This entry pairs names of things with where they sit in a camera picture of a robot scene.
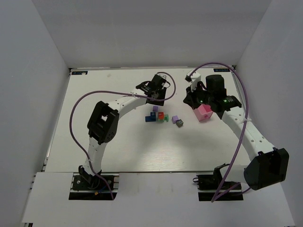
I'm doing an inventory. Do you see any pink plastic box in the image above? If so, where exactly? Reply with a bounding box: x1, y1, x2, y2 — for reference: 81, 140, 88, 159
193, 104, 213, 122

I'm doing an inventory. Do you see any red cube block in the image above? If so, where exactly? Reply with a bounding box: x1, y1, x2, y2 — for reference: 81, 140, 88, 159
158, 112, 165, 121

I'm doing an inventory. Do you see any green hospital arch block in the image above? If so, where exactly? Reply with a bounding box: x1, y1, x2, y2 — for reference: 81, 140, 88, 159
158, 114, 169, 122

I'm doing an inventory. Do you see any dark blue rectangular block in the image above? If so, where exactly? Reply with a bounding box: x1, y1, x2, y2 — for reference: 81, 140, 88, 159
145, 116, 156, 122

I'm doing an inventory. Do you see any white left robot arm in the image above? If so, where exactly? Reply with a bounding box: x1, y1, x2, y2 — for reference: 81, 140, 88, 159
79, 74, 167, 184

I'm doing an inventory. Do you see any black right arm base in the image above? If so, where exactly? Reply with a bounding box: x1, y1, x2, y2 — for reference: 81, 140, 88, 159
193, 174, 244, 202

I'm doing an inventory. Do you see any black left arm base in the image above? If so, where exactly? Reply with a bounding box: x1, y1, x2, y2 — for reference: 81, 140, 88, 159
69, 174, 119, 201

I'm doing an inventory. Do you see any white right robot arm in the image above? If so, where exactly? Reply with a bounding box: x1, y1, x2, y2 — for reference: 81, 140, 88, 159
183, 73, 289, 191

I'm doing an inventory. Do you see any purple printed cube block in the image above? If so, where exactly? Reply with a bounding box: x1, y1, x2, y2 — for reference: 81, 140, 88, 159
172, 115, 179, 123

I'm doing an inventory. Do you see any grey house block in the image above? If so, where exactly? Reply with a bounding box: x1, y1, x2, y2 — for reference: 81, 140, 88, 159
176, 119, 184, 128

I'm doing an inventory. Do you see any right corner label sticker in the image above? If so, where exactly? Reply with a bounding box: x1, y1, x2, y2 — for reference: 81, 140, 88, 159
214, 68, 230, 72

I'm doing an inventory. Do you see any corner label sticker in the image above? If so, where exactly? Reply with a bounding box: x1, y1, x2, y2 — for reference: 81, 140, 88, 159
214, 68, 230, 72
71, 71, 88, 75

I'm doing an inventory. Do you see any left corner label sticker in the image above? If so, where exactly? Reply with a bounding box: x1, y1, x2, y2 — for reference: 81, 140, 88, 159
71, 71, 88, 75

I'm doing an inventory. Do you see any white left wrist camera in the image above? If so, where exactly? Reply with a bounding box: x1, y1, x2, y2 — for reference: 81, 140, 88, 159
158, 73, 167, 80

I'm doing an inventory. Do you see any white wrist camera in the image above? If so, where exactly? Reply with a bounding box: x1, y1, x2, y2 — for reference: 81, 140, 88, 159
185, 71, 201, 92
158, 73, 167, 80

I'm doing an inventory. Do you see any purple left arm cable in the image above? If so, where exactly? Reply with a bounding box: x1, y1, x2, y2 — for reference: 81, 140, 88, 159
69, 72, 177, 199

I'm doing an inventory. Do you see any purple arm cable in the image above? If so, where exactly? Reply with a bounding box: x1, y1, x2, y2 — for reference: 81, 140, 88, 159
69, 72, 177, 199
186, 62, 251, 203

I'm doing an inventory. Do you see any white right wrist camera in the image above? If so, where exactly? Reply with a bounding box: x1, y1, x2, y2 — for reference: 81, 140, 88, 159
185, 71, 201, 92

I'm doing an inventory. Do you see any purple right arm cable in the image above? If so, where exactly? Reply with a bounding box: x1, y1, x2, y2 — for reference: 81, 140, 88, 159
186, 62, 251, 203

